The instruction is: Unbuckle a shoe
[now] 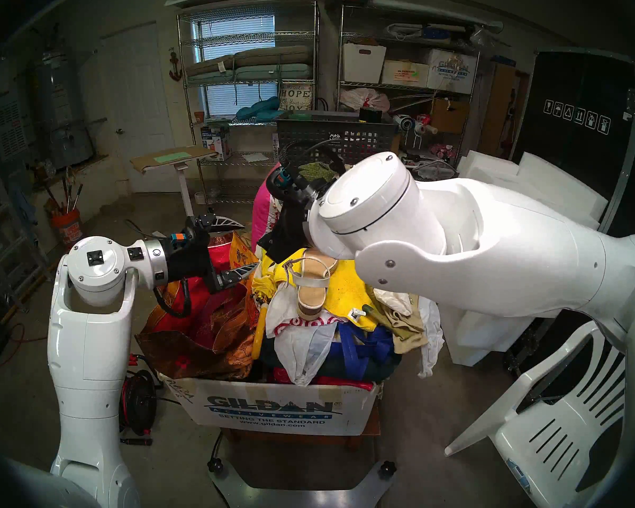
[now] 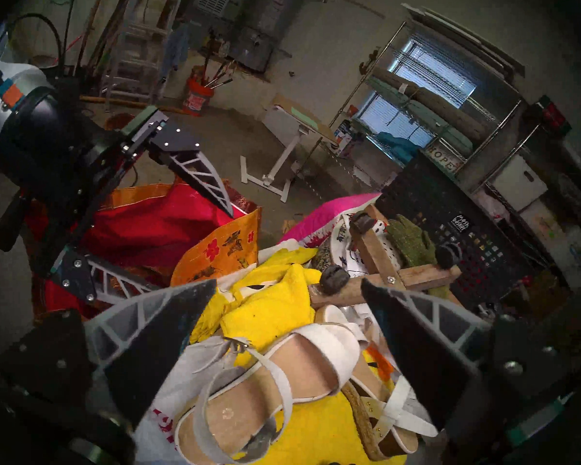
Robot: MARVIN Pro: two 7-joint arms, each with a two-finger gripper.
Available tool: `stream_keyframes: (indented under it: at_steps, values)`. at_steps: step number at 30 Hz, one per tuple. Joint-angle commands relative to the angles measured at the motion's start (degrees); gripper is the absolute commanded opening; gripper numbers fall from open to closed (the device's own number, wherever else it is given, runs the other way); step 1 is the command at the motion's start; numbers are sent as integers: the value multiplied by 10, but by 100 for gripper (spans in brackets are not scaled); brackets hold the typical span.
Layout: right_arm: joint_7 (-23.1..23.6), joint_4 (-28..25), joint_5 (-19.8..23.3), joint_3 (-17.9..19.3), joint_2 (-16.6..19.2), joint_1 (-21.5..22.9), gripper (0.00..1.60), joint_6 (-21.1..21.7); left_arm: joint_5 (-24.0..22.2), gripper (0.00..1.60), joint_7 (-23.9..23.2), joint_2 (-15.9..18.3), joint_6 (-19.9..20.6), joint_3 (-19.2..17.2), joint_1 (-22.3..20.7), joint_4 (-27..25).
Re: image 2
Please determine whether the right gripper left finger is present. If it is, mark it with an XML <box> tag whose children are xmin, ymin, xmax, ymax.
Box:
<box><xmin>85</xmin><ymin>279</ymin><xmax>218</xmax><ymax>428</ymax></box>

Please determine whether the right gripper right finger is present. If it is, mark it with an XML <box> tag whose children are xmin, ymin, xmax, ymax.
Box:
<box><xmin>361</xmin><ymin>279</ymin><xmax>492</xmax><ymax>431</ymax></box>

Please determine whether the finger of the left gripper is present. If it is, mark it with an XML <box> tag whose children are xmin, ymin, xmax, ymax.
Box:
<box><xmin>167</xmin><ymin>148</ymin><xmax>234</xmax><ymax>217</ymax></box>

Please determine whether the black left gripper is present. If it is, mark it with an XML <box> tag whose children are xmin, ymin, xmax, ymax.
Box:
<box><xmin>0</xmin><ymin>77</ymin><xmax>202</xmax><ymax>305</ymax></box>

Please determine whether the white strap wedge sandal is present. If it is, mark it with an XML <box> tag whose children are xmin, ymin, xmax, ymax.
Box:
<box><xmin>315</xmin><ymin>304</ymin><xmax>439</xmax><ymax>462</ymax></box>
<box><xmin>174</xmin><ymin>321</ymin><xmax>361</xmax><ymax>465</ymax></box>

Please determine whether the white red-logo plastic bag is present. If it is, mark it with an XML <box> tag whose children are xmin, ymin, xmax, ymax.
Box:
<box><xmin>133</xmin><ymin>336</ymin><xmax>252</xmax><ymax>465</ymax></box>

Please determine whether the red orange floral tote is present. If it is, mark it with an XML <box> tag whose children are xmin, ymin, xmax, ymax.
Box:
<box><xmin>24</xmin><ymin>181</ymin><xmax>263</xmax><ymax>319</ymax></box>

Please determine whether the wooden cross caster dolly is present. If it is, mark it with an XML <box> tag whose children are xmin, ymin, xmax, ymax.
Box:
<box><xmin>310</xmin><ymin>205</ymin><xmax>463</xmax><ymax>310</ymax></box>

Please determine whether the orange plastic bucket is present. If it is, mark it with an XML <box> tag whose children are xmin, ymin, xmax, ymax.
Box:
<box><xmin>183</xmin><ymin>74</ymin><xmax>216</xmax><ymax>117</ymax></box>

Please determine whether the white overbed table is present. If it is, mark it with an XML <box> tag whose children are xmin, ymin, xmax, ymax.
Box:
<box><xmin>240</xmin><ymin>93</ymin><xmax>339</xmax><ymax>203</ymax></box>

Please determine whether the black mesh basket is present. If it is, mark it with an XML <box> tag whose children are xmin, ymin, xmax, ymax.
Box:
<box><xmin>375</xmin><ymin>152</ymin><xmax>538</xmax><ymax>310</ymax></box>

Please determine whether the green knit glove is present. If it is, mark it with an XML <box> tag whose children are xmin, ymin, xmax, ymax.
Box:
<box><xmin>385</xmin><ymin>215</ymin><xmax>453</xmax><ymax>300</ymax></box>

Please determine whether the yellow folding umbrella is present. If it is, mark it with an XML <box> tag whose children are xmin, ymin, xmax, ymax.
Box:
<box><xmin>189</xmin><ymin>246</ymin><xmax>320</xmax><ymax>346</ymax></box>

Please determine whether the pink pillow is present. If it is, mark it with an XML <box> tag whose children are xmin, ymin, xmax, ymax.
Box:
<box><xmin>278</xmin><ymin>193</ymin><xmax>383</xmax><ymax>249</ymax></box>

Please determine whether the yellow terry towel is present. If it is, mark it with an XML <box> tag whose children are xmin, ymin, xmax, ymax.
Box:
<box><xmin>220</xmin><ymin>263</ymin><xmax>407</xmax><ymax>465</ymax></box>

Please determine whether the aluminium step ladder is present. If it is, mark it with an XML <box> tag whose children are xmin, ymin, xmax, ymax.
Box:
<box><xmin>99</xmin><ymin>0</ymin><xmax>187</xmax><ymax>104</ymax></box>

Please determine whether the blue white appliance box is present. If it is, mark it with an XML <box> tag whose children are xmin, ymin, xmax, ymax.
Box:
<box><xmin>332</xmin><ymin>120</ymin><xmax>366</xmax><ymax>157</ymax></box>

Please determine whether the grey water heater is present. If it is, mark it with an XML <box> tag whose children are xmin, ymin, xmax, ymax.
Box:
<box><xmin>240</xmin><ymin>0</ymin><xmax>310</xmax><ymax>75</ymax></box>

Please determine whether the white storage box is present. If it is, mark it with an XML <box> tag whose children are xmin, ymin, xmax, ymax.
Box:
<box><xmin>489</xmin><ymin>154</ymin><xmax>549</xmax><ymax>213</ymax></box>

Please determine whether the HOPE word sign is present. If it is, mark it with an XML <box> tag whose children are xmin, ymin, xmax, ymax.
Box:
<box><xmin>424</xmin><ymin>139</ymin><xmax>468</xmax><ymax>175</ymax></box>

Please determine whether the teal cushion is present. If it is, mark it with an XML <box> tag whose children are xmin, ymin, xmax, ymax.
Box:
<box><xmin>375</xmin><ymin>131</ymin><xmax>422</xmax><ymax>164</ymax></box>

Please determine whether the green bench cushion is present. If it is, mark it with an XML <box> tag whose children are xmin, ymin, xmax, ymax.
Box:
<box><xmin>366</xmin><ymin>77</ymin><xmax>473</xmax><ymax>157</ymax></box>

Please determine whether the beige bench cushion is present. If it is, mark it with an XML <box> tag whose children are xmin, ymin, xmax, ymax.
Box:
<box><xmin>373</xmin><ymin>67</ymin><xmax>494</xmax><ymax>145</ymax></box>

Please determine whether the window with blinds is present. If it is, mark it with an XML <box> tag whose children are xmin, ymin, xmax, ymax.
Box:
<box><xmin>358</xmin><ymin>31</ymin><xmax>477</xmax><ymax>150</ymax></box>

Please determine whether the red snowman box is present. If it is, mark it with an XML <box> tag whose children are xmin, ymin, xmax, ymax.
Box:
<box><xmin>533</xmin><ymin>95</ymin><xmax>573</xmax><ymax>138</ymax></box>

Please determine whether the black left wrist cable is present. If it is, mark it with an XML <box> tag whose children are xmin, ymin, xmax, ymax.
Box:
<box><xmin>0</xmin><ymin>13</ymin><xmax>66</xmax><ymax>82</ymax></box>

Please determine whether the chrome wire shelving rack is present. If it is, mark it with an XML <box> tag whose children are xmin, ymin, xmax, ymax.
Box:
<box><xmin>329</xmin><ymin>4</ymin><xmax>526</xmax><ymax>188</ymax></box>

